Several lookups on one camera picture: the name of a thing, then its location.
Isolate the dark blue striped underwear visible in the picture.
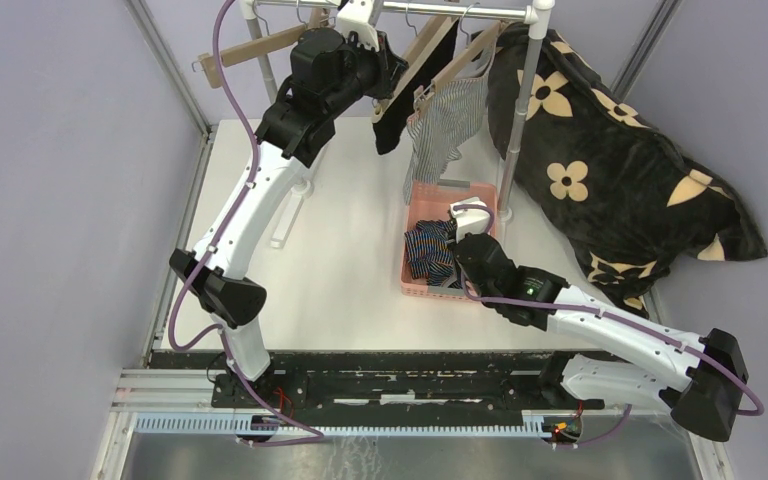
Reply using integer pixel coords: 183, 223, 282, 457
404, 219, 463, 290

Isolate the black floral blanket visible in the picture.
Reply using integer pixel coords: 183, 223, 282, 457
514, 30, 768, 315

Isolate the metal clothes rack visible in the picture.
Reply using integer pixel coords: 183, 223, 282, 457
241, 1, 555, 214

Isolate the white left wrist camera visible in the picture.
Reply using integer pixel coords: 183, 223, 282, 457
334, 0, 383, 53

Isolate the pink plastic basket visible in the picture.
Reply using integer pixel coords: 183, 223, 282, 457
400, 180, 497, 301

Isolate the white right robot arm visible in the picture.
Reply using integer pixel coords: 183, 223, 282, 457
451, 234, 764, 442

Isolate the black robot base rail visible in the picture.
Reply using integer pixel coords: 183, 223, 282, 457
148, 349, 607, 432

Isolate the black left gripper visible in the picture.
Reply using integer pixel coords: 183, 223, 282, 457
325, 29, 409, 118

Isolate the beige hanger of grey underwear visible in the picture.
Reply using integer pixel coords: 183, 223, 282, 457
413, 20, 509, 116

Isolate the beige hanger of black underwear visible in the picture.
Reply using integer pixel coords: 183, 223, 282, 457
372, 16, 460, 125

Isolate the black underwear beige waistband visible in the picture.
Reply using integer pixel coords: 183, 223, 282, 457
372, 16, 458, 155

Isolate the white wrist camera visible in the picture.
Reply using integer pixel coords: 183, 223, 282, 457
449, 197, 495, 242
334, 0, 383, 53

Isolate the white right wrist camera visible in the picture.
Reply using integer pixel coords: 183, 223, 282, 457
449, 197, 495, 242

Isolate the empty beige clip hanger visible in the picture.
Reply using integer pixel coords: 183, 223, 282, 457
191, 7, 330, 89

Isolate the grey striped underwear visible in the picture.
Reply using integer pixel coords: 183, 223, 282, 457
403, 49, 495, 204

